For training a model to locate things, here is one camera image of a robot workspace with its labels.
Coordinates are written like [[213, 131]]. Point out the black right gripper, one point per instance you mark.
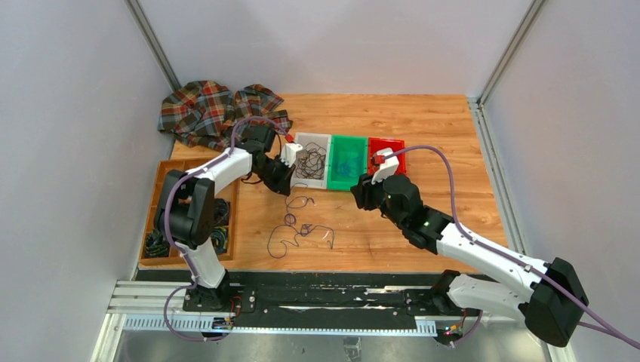
[[363, 191]]

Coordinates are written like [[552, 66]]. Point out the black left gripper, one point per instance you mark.
[[283, 185]]

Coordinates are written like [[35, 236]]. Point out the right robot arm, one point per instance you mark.
[[547, 296]]

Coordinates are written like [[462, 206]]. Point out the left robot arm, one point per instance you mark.
[[185, 213]]

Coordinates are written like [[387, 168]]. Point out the white plastic bin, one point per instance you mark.
[[311, 168]]

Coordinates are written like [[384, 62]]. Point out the green plastic bin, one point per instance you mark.
[[347, 161]]

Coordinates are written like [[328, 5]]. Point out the red plastic bin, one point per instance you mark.
[[377, 144]]

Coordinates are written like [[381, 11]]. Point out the plaid cloth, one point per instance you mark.
[[203, 113]]

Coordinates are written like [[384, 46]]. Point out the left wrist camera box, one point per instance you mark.
[[289, 153]]

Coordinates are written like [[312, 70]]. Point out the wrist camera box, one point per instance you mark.
[[289, 153], [386, 164]]

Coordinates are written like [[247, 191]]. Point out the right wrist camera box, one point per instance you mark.
[[386, 164]]

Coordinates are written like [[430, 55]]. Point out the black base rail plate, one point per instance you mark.
[[323, 301]]

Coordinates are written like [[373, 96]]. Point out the left aluminium frame post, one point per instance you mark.
[[137, 12]]

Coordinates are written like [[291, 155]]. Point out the aluminium frame post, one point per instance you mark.
[[137, 12], [515, 42]]

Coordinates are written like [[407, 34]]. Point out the right aluminium frame post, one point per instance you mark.
[[515, 42]]

